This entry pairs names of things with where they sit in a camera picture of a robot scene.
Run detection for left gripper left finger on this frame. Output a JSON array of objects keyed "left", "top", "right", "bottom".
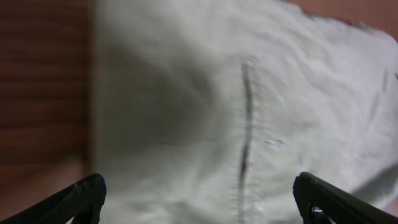
[{"left": 1, "top": 173, "right": 106, "bottom": 224}]

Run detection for khaki shorts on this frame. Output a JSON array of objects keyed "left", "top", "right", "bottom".
[{"left": 93, "top": 0, "right": 397, "bottom": 224}]

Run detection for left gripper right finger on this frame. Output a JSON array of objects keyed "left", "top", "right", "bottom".
[{"left": 293, "top": 172, "right": 397, "bottom": 224}]

